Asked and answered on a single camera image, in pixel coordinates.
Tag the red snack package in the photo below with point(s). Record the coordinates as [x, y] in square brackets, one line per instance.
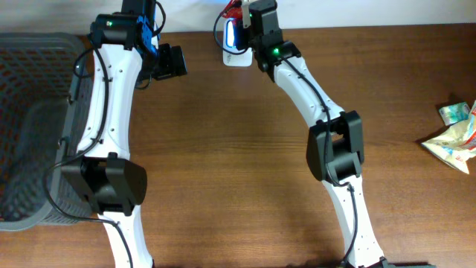
[233, 10]

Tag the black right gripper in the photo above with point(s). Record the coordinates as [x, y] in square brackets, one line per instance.
[243, 33]

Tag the grey plastic mesh basket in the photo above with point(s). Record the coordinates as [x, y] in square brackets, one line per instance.
[44, 110]

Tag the beige snack bag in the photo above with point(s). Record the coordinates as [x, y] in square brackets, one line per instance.
[456, 145]

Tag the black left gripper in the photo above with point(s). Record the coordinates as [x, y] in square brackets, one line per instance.
[174, 62]

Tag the white barcode scanner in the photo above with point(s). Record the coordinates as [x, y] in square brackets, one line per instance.
[233, 57]

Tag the green tissue pack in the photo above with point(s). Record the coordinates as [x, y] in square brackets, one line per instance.
[454, 113]

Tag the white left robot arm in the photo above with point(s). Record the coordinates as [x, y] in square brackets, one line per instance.
[127, 52]

